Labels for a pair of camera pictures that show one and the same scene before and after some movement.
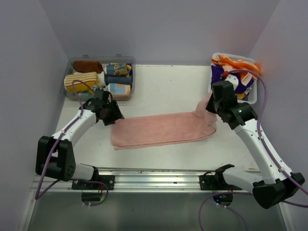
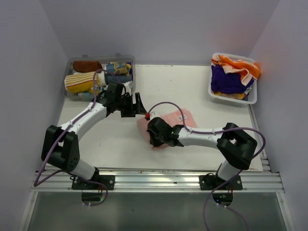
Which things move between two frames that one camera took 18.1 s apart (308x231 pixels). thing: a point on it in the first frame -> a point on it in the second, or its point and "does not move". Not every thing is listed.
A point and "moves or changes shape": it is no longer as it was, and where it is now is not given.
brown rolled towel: [87, 66] does not move
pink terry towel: [132, 129] moves or changes shape
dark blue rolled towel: [123, 79] does not move
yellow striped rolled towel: [85, 82] does not move
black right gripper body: [213, 105] -> [157, 140]
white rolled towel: [101, 78] does not move
